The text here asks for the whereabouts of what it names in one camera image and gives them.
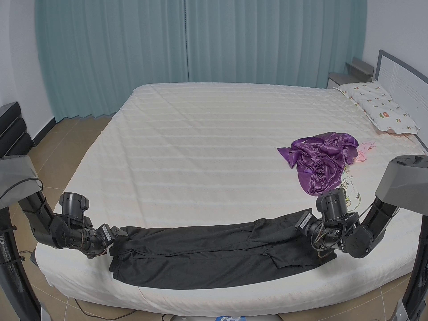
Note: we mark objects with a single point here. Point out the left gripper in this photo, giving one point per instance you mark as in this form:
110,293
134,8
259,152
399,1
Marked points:
98,241

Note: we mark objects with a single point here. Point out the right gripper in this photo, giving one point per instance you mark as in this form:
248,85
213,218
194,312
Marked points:
311,229

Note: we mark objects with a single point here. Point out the black T-shirt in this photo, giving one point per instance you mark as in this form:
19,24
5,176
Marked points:
207,256

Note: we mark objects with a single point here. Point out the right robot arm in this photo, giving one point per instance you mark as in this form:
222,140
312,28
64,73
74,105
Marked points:
401,186

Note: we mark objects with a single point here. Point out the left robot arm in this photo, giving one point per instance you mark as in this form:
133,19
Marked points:
40,226

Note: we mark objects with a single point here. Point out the bed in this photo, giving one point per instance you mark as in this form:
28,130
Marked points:
200,139

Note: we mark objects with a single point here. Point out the white printed garment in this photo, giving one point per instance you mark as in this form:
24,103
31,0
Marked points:
349,192

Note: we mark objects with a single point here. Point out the purple satin garment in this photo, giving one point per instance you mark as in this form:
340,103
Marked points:
317,162

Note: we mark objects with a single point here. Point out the pink garment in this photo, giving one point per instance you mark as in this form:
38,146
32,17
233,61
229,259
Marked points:
365,150

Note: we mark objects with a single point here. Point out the white printed pillow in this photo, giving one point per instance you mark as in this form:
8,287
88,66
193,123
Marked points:
377,107

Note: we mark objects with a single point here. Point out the black chest of drawers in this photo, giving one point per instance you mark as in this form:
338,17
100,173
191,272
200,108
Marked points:
13,129

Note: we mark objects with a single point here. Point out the grey bedside table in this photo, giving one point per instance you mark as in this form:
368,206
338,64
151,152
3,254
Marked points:
341,79

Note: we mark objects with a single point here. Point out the blue-green curtain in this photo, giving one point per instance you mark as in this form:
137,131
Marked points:
110,45
274,28

